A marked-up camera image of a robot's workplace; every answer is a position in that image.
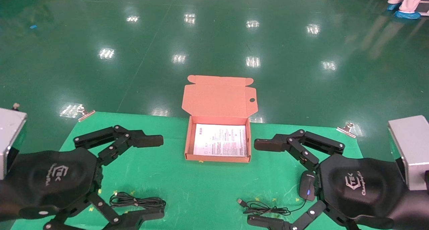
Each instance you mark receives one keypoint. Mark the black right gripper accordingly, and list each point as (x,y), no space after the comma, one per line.
(358,186)

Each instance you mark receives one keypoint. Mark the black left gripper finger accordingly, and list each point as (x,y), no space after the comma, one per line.
(140,218)

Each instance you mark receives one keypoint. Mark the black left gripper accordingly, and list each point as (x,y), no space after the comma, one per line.
(50,176)

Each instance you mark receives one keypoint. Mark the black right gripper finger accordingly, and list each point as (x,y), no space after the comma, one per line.
(264,222)

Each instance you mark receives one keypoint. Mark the orange cardboard box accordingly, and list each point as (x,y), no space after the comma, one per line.
(218,99)

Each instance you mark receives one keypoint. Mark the white printed instruction sheet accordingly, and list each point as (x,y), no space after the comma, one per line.
(219,139)

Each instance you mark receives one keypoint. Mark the silver metal binder clip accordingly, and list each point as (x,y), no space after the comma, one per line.
(347,129)
(85,115)

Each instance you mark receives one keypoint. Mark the green table cloth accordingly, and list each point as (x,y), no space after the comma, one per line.
(201,189)

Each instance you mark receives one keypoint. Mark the blue shoe cover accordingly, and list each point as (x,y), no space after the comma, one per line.
(393,7)
(407,14)

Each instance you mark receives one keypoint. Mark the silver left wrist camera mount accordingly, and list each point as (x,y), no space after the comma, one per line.
(10,136)

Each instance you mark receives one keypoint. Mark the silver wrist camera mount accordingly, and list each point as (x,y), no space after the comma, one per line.
(412,149)
(10,136)

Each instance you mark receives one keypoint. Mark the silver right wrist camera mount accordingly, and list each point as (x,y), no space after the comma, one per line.
(412,149)

